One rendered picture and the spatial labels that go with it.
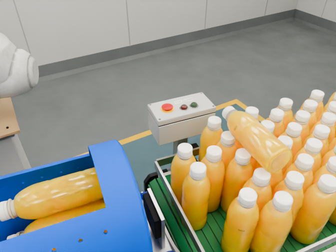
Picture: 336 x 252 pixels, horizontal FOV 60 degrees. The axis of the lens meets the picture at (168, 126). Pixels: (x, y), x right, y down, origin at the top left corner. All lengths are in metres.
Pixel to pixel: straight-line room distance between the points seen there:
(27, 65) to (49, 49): 2.50
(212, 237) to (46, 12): 2.96
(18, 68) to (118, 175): 0.59
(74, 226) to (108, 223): 0.05
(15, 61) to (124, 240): 0.69
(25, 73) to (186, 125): 0.53
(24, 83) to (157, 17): 2.99
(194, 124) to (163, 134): 0.11
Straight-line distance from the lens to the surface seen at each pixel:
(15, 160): 1.25
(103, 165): 0.56
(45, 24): 3.45
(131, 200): 0.54
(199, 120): 0.94
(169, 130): 0.91
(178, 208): 0.81
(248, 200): 0.67
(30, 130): 2.85
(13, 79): 1.04
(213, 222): 0.88
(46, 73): 3.61
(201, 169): 0.71
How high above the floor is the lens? 1.63
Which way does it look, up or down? 38 degrees down
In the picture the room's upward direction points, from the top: straight up
